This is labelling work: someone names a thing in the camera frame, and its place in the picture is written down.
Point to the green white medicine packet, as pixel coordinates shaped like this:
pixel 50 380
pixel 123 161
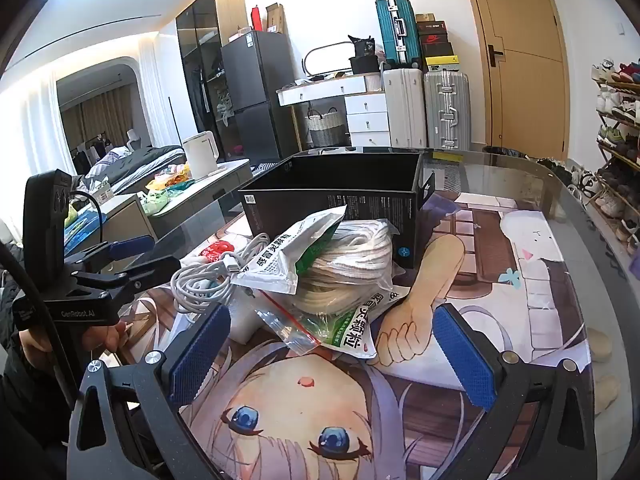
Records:
pixel 355 332
pixel 280 260

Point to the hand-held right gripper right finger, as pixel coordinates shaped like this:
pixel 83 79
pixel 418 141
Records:
pixel 465 360

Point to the dark grey refrigerator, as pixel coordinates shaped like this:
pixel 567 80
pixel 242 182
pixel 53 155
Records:
pixel 255 85

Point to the printed cartoon desk mat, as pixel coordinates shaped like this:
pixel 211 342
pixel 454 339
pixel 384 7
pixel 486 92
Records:
pixel 500 285

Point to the black bag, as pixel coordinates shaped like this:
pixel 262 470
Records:
pixel 365 60

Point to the person's left hand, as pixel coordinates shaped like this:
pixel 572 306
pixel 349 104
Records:
pixel 107 337

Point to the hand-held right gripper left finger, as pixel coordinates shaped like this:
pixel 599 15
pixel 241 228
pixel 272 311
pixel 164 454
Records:
pixel 200 355

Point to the white foam block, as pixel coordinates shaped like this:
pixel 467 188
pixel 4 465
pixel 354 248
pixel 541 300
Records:
pixel 245 320

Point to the dark glass cabinet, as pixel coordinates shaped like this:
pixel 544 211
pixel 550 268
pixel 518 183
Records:
pixel 200 60

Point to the teal suitcase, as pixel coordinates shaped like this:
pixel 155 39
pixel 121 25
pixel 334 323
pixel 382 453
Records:
pixel 397 30

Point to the person's left forearm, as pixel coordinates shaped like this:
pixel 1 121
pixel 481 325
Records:
pixel 30 410

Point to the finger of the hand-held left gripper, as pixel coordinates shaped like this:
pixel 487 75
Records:
pixel 155 269
pixel 132 246

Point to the black cardboard box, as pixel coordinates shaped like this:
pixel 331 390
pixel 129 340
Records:
pixel 325 200

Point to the bed with dark bedding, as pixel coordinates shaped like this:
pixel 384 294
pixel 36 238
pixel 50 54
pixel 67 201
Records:
pixel 140 165

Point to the stack of shoe boxes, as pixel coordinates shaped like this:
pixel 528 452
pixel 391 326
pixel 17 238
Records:
pixel 436 45

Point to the woven laundry basket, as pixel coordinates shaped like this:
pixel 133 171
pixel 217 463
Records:
pixel 325 130

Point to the white vanity dresser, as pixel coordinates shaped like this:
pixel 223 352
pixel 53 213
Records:
pixel 367 115

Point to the silver suitcase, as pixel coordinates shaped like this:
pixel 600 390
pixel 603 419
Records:
pixel 447 110

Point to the red white small pouch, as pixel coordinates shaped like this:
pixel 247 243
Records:
pixel 217 248

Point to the wooden door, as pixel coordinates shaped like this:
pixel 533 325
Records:
pixel 525 60

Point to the white side counter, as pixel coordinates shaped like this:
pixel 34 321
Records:
pixel 210 190

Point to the white suitcase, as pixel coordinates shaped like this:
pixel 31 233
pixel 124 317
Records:
pixel 404 110

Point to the oval mirror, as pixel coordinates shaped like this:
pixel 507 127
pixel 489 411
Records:
pixel 330 60

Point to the white electric kettle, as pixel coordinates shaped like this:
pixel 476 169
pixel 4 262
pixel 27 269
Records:
pixel 200 155

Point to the brown cardboard box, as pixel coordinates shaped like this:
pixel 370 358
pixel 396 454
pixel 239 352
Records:
pixel 276 20

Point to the pile of snack bags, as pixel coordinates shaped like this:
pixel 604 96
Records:
pixel 167 185

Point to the shoe rack with shoes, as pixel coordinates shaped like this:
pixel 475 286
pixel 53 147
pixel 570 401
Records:
pixel 620 135

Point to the shoes on floor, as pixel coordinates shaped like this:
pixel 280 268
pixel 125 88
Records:
pixel 585 185

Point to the brown curtains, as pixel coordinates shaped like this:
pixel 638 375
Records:
pixel 105 120

